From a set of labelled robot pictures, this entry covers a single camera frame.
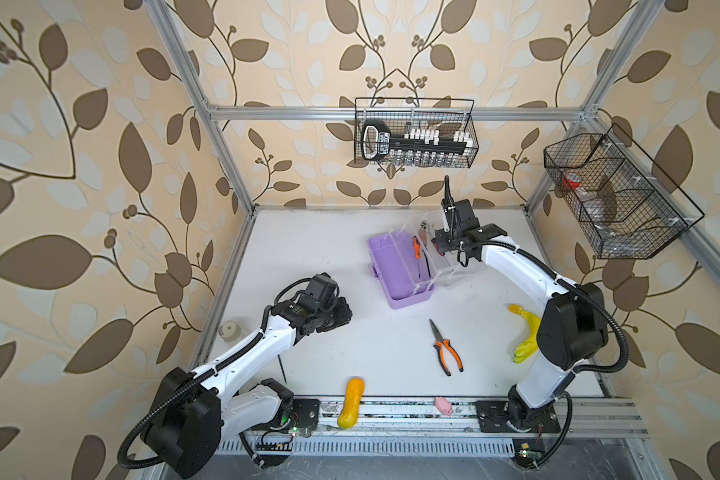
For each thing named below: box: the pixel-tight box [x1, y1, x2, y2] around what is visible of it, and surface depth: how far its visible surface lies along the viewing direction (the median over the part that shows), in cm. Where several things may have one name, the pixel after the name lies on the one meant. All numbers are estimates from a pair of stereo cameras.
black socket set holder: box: [360, 120, 474, 162], surface depth 85 cm
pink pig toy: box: [435, 396, 453, 417], surface depth 77 cm
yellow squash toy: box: [337, 377, 365, 429], surface depth 75 cm
